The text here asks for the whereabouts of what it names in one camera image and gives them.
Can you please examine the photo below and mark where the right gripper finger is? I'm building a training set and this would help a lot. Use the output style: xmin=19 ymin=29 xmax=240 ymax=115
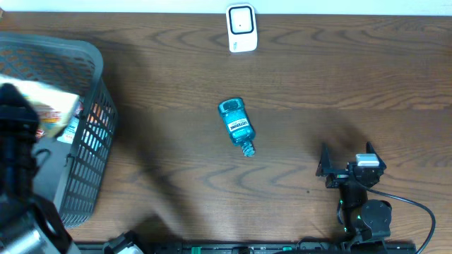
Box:
xmin=366 ymin=142 xmax=387 ymax=169
xmin=316 ymin=143 xmax=333 ymax=176

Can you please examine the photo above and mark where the grey plastic shopping basket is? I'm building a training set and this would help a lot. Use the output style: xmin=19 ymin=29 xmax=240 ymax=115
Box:
xmin=1 ymin=32 xmax=119 ymax=228

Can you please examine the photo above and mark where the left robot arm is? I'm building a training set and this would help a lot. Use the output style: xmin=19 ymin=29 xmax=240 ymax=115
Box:
xmin=1 ymin=83 xmax=80 ymax=254

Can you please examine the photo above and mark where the yellow snack bag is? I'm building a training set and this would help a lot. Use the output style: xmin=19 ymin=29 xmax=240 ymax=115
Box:
xmin=1 ymin=74 xmax=79 ymax=138

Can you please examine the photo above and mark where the white barcode scanner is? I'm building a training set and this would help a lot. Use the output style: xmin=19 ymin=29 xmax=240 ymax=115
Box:
xmin=226 ymin=4 xmax=258 ymax=53

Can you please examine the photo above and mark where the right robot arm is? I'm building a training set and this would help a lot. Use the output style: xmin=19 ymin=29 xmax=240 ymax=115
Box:
xmin=316 ymin=143 xmax=392 ymax=250

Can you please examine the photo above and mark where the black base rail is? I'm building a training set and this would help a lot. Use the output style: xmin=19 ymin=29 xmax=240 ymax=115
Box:
xmin=76 ymin=241 xmax=417 ymax=254

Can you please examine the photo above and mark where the light blue wet wipes pack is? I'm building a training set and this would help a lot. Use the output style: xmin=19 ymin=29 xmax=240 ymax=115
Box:
xmin=56 ymin=116 xmax=79 ymax=144

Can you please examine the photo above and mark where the teal mouthwash bottle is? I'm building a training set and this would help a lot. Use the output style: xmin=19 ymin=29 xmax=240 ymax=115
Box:
xmin=218 ymin=97 xmax=256 ymax=157

